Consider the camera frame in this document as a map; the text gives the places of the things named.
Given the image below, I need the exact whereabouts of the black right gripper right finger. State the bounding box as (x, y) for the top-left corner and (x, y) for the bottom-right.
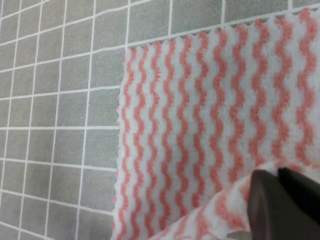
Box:
(277, 167), (320, 224)

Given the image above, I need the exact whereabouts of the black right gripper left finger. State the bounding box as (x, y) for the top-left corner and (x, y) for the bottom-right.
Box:
(247, 170), (320, 240)

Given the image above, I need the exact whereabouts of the pink white wavy striped towel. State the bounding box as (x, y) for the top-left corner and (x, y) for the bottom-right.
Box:
(111, 8), (320, 240)

